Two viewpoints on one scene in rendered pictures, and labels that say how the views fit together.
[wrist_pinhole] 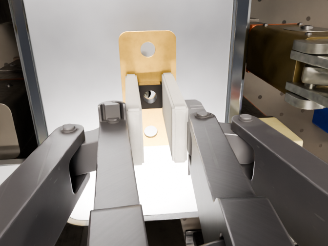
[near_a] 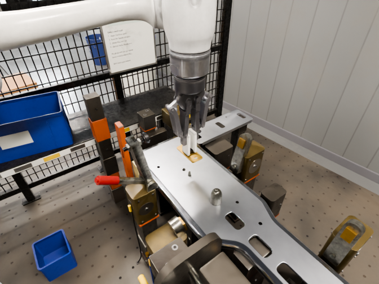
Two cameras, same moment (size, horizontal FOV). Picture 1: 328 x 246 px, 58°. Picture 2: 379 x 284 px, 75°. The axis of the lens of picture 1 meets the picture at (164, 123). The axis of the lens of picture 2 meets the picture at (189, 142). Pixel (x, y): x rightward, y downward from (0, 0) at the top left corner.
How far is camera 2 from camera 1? 57 cm
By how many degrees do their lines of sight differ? 39
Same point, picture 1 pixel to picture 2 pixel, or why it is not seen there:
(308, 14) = not seen: outside the picture
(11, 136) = (210, 149)
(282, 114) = (92, 237)
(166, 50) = (192, 159)
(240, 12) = (172, 198)
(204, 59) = (173, 184)
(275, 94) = (102, 243)
